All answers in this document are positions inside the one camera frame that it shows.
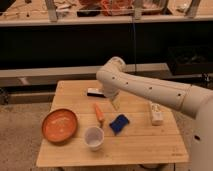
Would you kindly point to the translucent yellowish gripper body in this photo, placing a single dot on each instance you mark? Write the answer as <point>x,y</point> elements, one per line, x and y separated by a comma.
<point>115,102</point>

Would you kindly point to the orange pepper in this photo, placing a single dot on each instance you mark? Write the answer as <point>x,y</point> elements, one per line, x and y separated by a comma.
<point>99,115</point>

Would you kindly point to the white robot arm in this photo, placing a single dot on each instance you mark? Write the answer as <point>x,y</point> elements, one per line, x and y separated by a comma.
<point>192,100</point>

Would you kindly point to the white ceramic cup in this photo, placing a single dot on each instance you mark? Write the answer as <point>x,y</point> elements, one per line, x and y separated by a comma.
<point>94,137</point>

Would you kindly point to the black and red box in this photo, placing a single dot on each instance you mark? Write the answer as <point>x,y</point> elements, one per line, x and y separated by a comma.
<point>94,92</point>

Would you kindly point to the wooden table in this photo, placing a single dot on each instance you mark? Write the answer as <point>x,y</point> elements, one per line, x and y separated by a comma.
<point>139,142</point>

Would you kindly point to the white plastic bottle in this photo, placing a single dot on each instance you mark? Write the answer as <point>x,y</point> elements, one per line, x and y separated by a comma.
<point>156,114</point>

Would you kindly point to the orange bowl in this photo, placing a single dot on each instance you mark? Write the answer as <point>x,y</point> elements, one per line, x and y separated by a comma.
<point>59,125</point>

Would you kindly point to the grey metal shelf rail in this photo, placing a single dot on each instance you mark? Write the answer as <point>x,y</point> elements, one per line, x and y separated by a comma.
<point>77,70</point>

